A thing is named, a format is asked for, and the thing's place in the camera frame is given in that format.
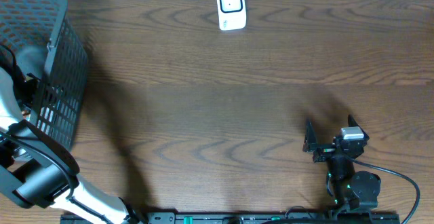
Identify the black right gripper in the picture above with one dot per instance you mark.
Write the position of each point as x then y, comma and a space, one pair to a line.
324, 151

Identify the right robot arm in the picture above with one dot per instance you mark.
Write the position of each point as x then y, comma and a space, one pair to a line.
353, 192

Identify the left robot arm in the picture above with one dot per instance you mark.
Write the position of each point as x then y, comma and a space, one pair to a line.
38, 171

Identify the white barcode scanner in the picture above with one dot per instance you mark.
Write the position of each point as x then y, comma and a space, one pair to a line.
231, 14

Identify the grey plastic mesh basket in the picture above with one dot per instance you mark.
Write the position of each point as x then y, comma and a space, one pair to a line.
37, 35

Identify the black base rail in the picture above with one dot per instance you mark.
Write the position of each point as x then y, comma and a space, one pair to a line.
172, 218

